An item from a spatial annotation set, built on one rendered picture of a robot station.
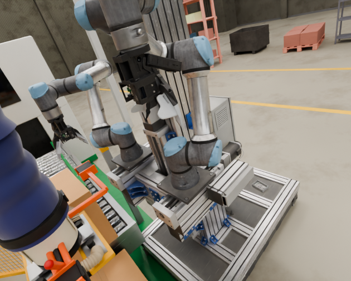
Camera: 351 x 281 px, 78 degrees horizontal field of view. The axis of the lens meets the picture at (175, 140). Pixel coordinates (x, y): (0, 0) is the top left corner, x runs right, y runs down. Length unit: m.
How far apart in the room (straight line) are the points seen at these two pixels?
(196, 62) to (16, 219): 0.79
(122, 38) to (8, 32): 9.94
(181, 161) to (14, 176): 0.60
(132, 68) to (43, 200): 0.52
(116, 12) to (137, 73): 0.12
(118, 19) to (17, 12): 10.12
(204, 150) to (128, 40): 0.57
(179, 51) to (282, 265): 1.68
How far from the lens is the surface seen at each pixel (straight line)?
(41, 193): 0.83
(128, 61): 0.51
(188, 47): 0.90
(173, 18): 1.17
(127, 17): 0.51
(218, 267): 1.78
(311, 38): 7.20
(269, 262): 2.03
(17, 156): 0.78
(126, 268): 1.56
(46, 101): 1.09
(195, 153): 0.95
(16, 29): 10.47
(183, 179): 1.06
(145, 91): 0.51
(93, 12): 0.66
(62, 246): 0.92
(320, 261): 2.08
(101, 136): 1.42
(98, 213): 1.50
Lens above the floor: 1.77
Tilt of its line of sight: 29 degrees down
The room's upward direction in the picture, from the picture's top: 17 degrees counter-clockwise
